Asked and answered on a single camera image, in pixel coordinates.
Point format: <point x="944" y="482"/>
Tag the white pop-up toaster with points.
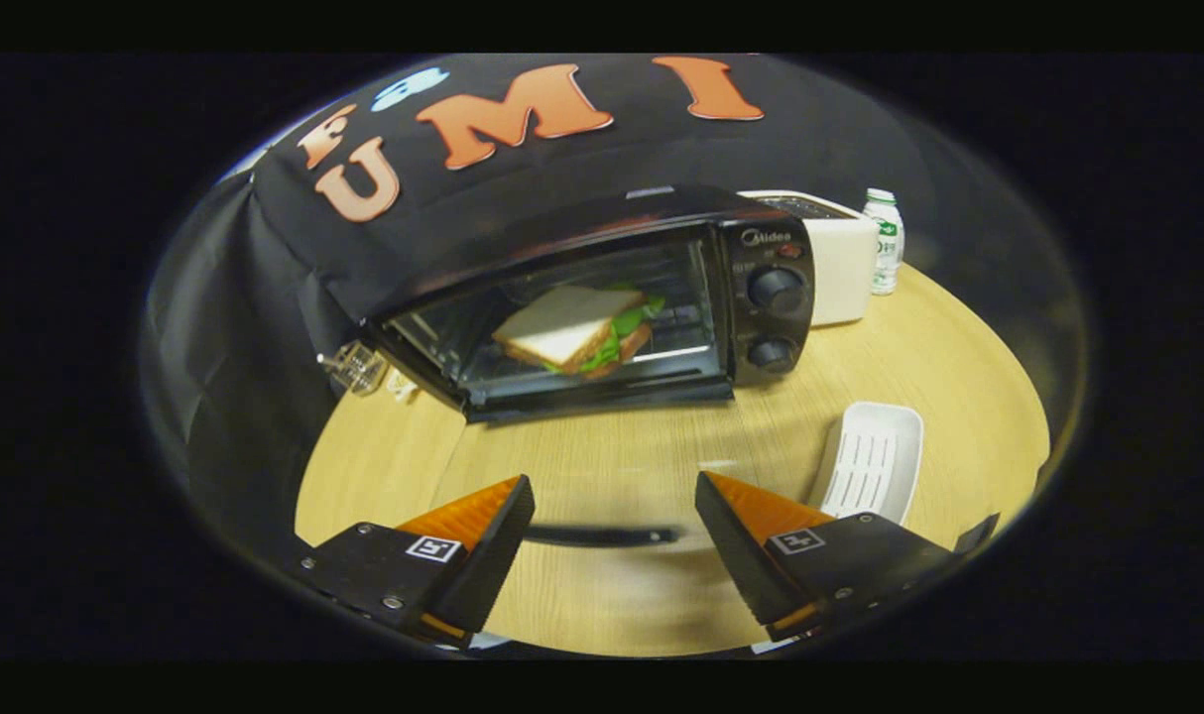
<point x="845" y="268"/>

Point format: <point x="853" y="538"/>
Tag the black toaster oven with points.
<point x="771" y="288"/>

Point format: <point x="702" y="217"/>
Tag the white ribbed plastic tray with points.
<point x="870" y="461"/>

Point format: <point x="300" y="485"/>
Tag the white bread lettuce sandwich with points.
<point x="562" y="322"/>

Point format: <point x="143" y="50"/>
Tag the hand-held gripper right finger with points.
<point x="731" y="555"/>

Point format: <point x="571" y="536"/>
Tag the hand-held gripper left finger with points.
<point x="493" y="560"/>

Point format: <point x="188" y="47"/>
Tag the small white flat item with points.
<point x="402" y="387"/>

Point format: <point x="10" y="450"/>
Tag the white drink bottle green label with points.
<point x="885" y="248"/>

